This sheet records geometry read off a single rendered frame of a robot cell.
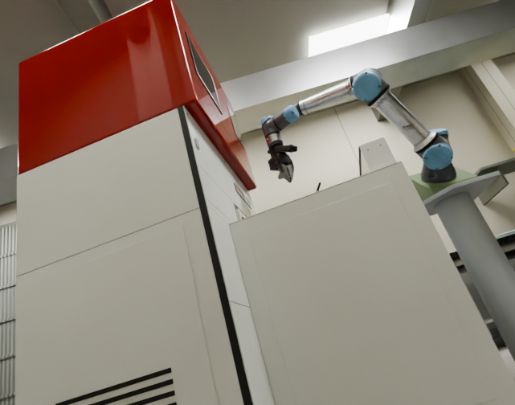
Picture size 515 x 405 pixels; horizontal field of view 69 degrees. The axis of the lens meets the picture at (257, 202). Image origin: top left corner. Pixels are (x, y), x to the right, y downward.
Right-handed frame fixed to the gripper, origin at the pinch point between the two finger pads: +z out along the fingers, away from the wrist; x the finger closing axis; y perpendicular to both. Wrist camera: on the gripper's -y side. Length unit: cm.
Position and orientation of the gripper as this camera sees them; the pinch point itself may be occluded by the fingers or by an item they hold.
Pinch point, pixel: (290, 178)
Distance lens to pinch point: 170.2
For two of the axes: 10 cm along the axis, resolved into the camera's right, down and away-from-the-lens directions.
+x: -8.2, 0.0, -5.7
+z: 2.6, 8.9, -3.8
